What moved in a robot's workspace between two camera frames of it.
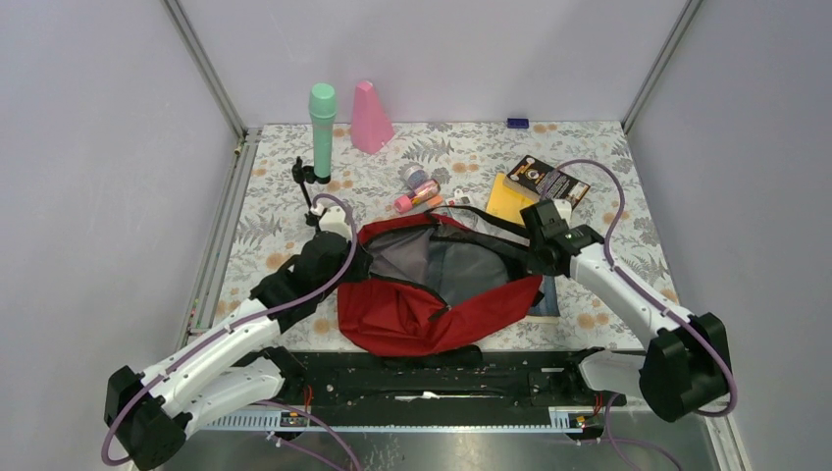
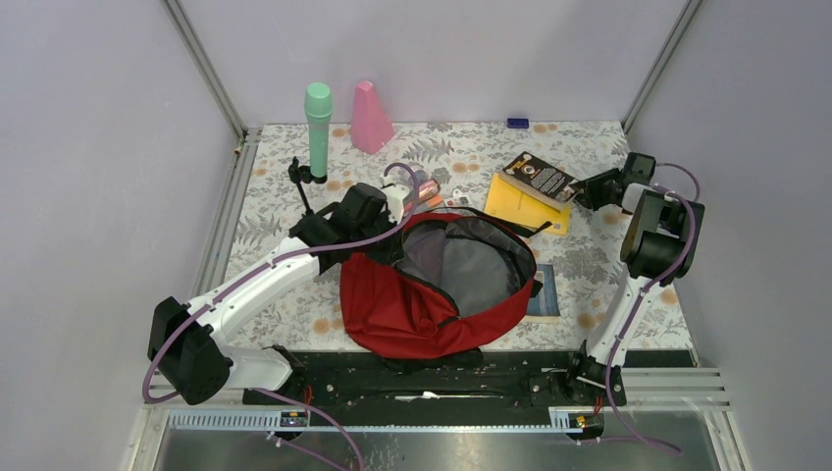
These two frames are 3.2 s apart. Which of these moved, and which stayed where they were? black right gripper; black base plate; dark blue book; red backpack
Moved: black right gripper
Stayed: red backpack; black base plate; dark blue book
